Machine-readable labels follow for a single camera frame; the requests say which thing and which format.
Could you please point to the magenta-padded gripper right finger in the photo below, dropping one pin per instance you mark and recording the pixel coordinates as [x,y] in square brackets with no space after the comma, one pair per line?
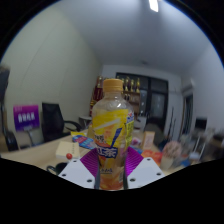
[145,172]

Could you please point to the wooden trophy shelf unit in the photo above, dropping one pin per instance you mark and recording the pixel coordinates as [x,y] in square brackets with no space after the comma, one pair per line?
[131,96]

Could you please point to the ceiling tube light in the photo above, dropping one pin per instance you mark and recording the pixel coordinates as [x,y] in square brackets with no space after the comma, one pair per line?
[153,5]

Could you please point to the orange book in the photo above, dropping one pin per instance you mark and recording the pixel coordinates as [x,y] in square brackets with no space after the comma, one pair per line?
[152,156]

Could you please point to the black tripod stand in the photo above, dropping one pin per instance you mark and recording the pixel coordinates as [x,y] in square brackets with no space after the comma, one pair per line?
[171,123]

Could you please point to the black computer monitor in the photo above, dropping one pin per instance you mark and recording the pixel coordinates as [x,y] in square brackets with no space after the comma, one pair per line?
[201,123]

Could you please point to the small blue red booklet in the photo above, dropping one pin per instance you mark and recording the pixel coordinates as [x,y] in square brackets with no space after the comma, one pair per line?
[83,141]

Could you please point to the yellow standing card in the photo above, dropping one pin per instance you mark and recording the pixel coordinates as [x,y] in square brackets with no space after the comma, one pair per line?
[148,140]

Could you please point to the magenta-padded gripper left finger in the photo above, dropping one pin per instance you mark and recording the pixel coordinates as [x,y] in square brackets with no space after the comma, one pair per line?
[76,173]

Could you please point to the yellow-labelled plastic drink bottle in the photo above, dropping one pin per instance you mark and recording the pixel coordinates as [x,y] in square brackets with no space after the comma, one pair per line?
[112,133]

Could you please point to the black office chair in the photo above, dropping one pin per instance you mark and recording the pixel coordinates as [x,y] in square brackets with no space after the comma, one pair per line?
[53,121]

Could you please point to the white air conditioner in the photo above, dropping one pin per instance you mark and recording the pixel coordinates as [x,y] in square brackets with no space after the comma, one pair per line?
[188,88]

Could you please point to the cream flat box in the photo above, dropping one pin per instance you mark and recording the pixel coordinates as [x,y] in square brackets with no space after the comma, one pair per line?
[66,149]

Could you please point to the purple sign board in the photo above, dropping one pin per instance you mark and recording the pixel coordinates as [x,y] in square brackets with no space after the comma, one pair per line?
[26,117]

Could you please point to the white red-ball stirrer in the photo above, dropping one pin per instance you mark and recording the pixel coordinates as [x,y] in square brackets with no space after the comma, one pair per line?
[69,156]

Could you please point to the dark glass door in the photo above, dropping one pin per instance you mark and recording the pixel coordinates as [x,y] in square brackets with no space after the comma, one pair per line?
[156,103]

